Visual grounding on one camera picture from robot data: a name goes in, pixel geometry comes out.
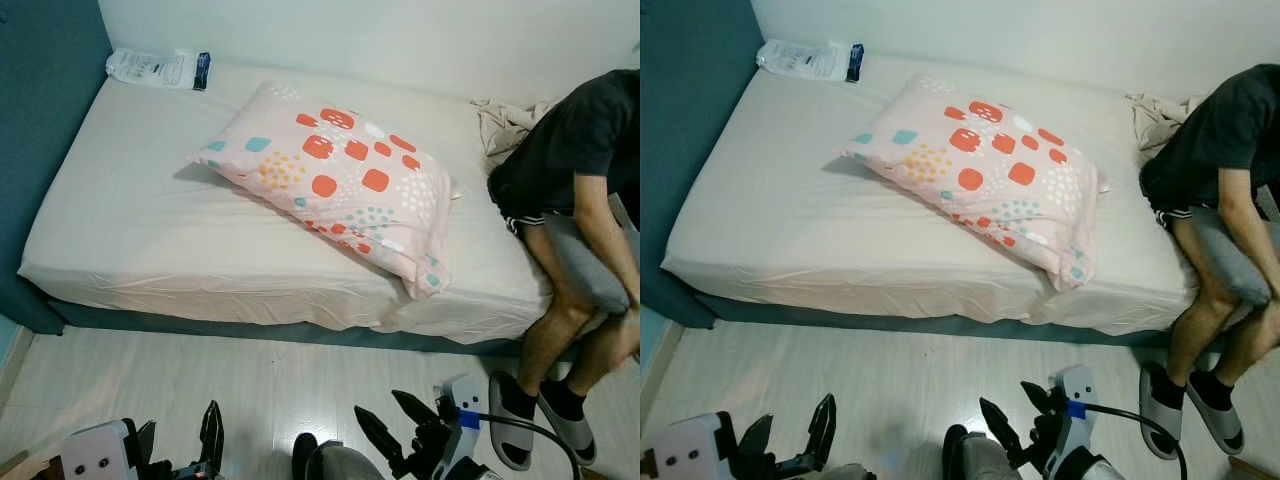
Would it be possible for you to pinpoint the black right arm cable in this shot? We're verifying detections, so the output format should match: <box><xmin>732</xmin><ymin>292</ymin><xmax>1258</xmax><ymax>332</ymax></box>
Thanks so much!
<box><xmin>478</xmin><ymin>410</ymin><xmax>583</xmax><ymax>480</ymax></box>
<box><xmin>1085</xmin><ymin>402</ymin><xmax>1191</xmax><ymax>480</ymax></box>

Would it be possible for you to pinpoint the grey slipper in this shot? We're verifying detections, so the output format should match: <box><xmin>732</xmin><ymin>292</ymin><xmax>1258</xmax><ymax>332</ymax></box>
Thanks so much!
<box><xmin>488</xmin><ymin>370</ymin><xmax>536</xmax><ymax>471</ymax></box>
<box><xmin>1187</xmin><ymin>375</ymin><xmax>1247</xmax><ymax>456</ymax></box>
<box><xmin>1140</xmin><ymin>362</ymin><xmax>1188</xmax><ymax>461</ymax></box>
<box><xmin>537</xmin><ymin>385</ymin><xmax>598</xmax><ymax>467</ymax></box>

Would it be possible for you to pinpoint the grey cushion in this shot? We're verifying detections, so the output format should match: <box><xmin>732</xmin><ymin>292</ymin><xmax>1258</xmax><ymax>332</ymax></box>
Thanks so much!
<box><xmin>1190</xmin><ymin>205</ymin><xmax>1276</xmax><ymax>306</ymax></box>
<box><xmin>540</xmin><ymin>212</ymin><xmax>633</xmax><ymax>313</ymax></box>

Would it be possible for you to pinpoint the robot right leg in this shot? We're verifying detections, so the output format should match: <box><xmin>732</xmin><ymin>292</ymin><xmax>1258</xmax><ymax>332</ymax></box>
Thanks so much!
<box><xmin>292</xmin><ymin>432</ymin><xmax>388</xmax><ymax>480</ymax></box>
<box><xmin>942</xmin><ymin>425</ymin><xmax>1023</xmax><ymax>480</ymax></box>

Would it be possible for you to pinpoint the white sheeted mattress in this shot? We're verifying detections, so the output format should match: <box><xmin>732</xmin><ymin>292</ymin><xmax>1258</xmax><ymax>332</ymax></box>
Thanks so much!
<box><xmin>18</xmin><ymin>62</ymin><xmax>641</xmax><ymax>346</ymax></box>
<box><xmin>662</xmin><ymin>55</ymin><xmax>1280</xmax><ymax>336</ymax></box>

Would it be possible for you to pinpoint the person in black shirt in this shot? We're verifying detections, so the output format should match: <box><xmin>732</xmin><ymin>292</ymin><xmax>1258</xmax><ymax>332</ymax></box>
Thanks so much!
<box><xmin>487</xmin><ymin>68</ymin><xmax>641</xmax><ymax>421</ymax></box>
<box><xmin>1140</xmin><ymin>63</ymin><xmax>1280</xmax><ymax>413</ymax></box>

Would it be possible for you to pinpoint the pink patterned pillow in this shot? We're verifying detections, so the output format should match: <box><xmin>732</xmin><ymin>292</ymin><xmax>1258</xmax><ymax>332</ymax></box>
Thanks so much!
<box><xmin>186</xmin><ymin>80</ymin><xmax>463</xmax><ymax>301</ymax></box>
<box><xmin>838</xmin><ymin>72</ymin><xmax>1111</xmax><ymax>293</ymax></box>

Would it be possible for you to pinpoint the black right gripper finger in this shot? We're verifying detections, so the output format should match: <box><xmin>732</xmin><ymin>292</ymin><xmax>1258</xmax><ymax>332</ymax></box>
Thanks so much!
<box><xmin>391</xmin><ymin>389</ymin><xmax>441</xmax><ymax>433</ymax></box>
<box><xmin>354</xmin><ymin>404</ymin><xmax>409</xmax><ymax>473</ymax></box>
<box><xmin>978</xmin><ymin>396</ymin><xmax>1033</xmax><ymax>463</ymax></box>
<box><xmin>1020</xmin><ymin>380</ymin><xmax>1063</xmax><ymax>419</ymax></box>

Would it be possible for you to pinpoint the crumpled beige cloth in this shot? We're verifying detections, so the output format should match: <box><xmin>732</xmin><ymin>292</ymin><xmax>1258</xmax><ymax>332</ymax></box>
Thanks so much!
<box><xmin>472</xmin><ymin>97</ymin><xmax>557</xmax><ymax>171</ymax></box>
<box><xmin>1127</xmin><ymin>92</ymin><xmax>1206</xmax><ymax>166</ymax></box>

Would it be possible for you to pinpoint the white plastic package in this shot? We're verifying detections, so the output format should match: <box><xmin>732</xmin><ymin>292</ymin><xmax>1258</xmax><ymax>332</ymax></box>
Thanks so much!
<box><xmin>105</xmin><ymin>47</ymin><xmax>212</xmax><ymax>92</ymax></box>
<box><xmin>756</xmin><ymin>38</ymin><xmax>864</xmax><ymax>84</ymax></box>

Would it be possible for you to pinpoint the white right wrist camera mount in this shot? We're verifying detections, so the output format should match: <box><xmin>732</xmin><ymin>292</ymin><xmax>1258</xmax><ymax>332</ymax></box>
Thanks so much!
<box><xmin>438</xmin><ymin>374</ymin><xmax>488</xmax><ymax>480</ymax></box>
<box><xmin>1050</xmin><ymin>364</ymin><xmax>1103</xmax><ymax>479</ymax></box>

